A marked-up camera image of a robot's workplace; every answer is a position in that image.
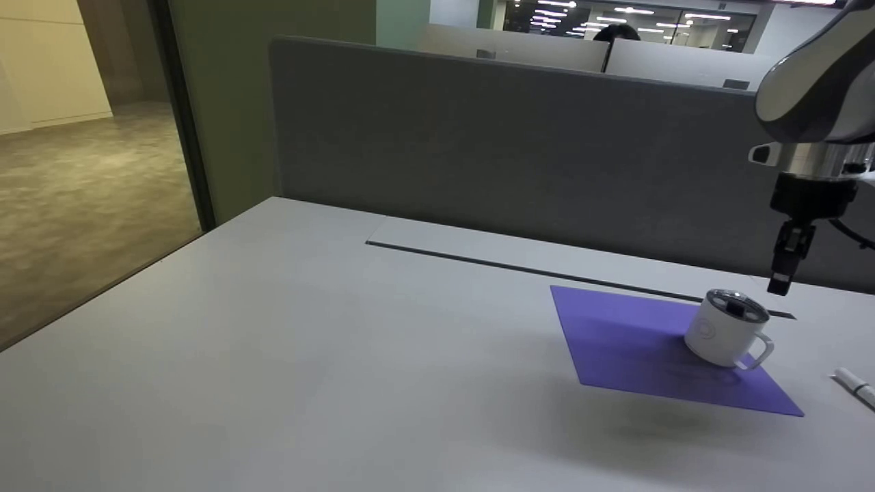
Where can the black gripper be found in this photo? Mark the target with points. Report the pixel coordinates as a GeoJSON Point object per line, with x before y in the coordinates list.
{"type": "Point", "coordinates": [802, 203]}

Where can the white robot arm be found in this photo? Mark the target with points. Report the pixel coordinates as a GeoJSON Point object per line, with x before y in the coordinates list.
{"type": "Point", "coordinates": [819, 113]}

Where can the white coffee mug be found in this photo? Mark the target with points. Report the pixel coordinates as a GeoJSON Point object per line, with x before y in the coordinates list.
{"type": "Point", "coordinates": [727, 331]}

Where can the white marker pen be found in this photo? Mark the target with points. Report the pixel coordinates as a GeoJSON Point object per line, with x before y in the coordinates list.
{"type": "Point", "coordinates": [857, 385]}

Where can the grey desk divider panel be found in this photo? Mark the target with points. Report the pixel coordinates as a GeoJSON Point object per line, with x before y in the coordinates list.
{"type": "Point", "coordinates": [604, 161]}

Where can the purple mat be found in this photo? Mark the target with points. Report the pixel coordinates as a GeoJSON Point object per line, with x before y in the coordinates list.
{"type": "Point", "coordinates": [635, 346]}

